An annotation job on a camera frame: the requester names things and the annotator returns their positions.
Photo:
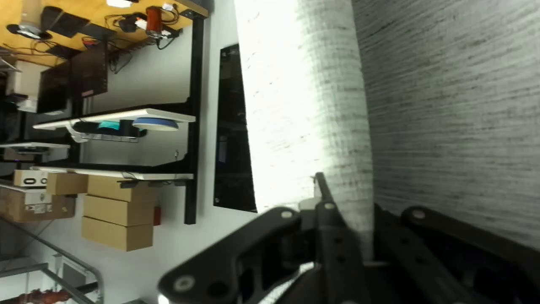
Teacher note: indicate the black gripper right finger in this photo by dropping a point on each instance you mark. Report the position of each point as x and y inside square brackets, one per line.
[450, 264]

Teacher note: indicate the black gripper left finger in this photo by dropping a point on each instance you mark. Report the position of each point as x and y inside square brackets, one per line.
[237, 264]

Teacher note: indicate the grey pleated curtain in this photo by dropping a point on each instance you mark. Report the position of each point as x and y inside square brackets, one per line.
[450, 112]

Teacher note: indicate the black flat monitor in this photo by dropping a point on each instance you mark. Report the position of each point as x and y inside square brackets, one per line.
[234, 140]

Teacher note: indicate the white shelf board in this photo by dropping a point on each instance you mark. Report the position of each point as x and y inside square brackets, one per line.
[163, 117]
[141, 176]

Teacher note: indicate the small brown cardboard box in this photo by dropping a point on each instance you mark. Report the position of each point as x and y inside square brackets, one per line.
[67, 182]

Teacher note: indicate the large brown cardboard box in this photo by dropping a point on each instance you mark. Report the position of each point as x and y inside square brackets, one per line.
[28, 204]

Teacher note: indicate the small white box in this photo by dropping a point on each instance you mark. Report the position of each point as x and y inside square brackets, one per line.
[30, 177]

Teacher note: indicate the red canister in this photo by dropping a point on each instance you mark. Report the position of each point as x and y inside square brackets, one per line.
[155, 15]

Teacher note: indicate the wooden desk top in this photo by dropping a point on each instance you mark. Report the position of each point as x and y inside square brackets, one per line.
[96, 9]

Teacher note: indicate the black shelf frame post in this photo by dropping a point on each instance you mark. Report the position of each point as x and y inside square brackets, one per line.
[194, 169]

